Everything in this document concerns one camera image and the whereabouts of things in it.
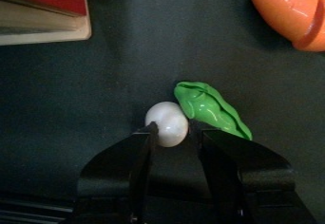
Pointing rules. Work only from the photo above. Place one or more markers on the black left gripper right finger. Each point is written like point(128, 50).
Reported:
point(254, 183)

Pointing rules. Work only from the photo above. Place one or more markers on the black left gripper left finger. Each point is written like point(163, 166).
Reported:
point(113, 177)

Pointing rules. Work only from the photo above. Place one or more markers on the white toy egg half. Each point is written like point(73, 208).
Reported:
point(168, 123)

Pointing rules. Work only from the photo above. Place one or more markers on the green toy pea pod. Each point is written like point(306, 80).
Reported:
point(207, 107)

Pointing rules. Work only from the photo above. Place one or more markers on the red book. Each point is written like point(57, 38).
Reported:
point(37, 12)

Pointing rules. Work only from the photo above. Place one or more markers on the orange toy carrot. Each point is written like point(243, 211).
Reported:
point(291, 9)

